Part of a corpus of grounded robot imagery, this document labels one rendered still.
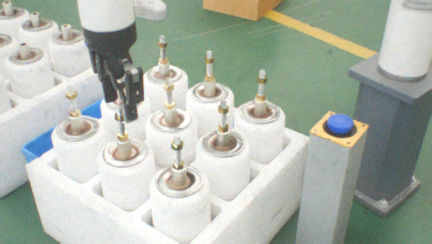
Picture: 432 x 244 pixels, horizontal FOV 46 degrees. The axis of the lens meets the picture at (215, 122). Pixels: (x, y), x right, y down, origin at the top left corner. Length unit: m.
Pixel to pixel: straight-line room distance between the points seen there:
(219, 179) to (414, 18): 0.43
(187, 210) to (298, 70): 0.92
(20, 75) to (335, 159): 0.71
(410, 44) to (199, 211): 0.48
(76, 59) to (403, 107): 0.73
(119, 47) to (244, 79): 0.87
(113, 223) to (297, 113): 0.71
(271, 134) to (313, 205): 0.15
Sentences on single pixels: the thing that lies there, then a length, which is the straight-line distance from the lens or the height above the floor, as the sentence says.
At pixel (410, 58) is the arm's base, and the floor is 0.35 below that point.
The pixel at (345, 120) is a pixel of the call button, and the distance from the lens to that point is 0.82.
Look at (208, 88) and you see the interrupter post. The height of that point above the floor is 0.27.
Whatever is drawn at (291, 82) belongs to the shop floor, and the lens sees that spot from 1.54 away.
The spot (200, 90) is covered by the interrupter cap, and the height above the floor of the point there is 0.25.
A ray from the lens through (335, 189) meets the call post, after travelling 0.85.
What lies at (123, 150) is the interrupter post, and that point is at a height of 0.26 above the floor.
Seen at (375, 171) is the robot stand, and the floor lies 0.10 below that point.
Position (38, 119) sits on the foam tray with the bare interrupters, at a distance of 1.19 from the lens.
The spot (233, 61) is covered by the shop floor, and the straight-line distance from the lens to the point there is 1.64.
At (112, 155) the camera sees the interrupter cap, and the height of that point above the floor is 0.25.
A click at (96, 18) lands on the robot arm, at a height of 0.51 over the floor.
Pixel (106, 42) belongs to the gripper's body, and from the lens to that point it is 0.71.
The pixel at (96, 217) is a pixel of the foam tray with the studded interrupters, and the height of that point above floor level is 0.16.
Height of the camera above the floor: 0.79
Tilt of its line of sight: 36 degrees down
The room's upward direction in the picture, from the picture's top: straight up
